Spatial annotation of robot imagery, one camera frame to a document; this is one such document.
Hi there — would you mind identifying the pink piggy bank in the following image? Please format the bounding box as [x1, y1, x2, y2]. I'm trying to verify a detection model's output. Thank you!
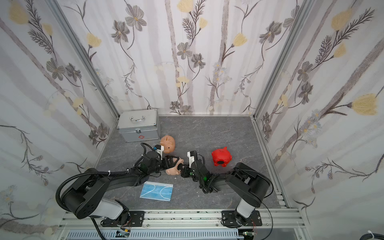
[166, 158, 184, 176]

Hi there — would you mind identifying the tan piggy bank front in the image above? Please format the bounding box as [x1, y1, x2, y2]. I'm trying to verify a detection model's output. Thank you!
[160, 135, 176, 154]

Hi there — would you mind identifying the red piggy bank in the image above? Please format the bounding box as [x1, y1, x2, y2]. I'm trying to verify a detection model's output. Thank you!
[212, 147, 232, 167]

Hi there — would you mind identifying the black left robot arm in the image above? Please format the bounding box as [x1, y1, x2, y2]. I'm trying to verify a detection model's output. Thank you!
[56, 151, 184, 220]

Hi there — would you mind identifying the blue surgical face mask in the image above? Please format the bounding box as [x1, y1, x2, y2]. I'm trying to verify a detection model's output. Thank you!
[140, 182, 174, 202]

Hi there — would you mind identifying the silver metal first aid case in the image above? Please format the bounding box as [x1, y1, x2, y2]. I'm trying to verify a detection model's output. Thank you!
[117, 109, 161, 143]

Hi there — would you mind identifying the small green circuit board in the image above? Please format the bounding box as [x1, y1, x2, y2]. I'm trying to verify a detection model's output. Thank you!
[116, 229, 131, 238]

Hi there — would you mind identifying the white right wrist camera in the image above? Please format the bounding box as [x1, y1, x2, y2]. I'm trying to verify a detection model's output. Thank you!
[187, 151, 198, 168]

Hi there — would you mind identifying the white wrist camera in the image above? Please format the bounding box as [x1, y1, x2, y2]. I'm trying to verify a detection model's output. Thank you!
[153, 145, 164, 159]
[187, 151, 198, 168]

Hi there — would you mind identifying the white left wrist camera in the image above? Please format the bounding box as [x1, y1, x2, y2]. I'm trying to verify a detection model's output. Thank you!
[153, 145, 164, 159]

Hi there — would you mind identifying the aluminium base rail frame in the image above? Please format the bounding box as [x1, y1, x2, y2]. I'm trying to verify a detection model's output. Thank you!
[53, 208, 310, 240]

